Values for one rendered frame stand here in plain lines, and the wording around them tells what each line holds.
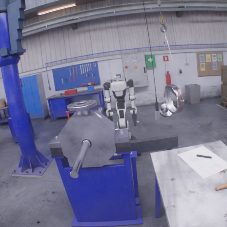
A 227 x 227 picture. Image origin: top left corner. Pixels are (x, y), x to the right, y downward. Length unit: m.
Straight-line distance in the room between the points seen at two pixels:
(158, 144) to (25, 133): 2.35
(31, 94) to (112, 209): 5.88
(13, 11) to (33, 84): 4.18
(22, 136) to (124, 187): 2.21
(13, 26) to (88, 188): 2.74
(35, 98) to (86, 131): 5.70
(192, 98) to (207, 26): 2.95
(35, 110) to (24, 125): 3.90
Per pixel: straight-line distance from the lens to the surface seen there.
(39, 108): 7.13
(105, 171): 1.72
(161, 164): 1.54
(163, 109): 2.58
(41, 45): 7.53
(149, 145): 2.00
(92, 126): 1.50
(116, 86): 3.20
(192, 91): 6.58
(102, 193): 1.90
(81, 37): 6.94
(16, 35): 3.24
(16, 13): 3.31
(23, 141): 3.47
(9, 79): 3.28
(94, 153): 1.60
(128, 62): 6.32
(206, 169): 1.49
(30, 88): 7.16
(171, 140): 2.03
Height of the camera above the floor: 1.72
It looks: 14 degrees down
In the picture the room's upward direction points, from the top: 8 degrees counter-clockwise
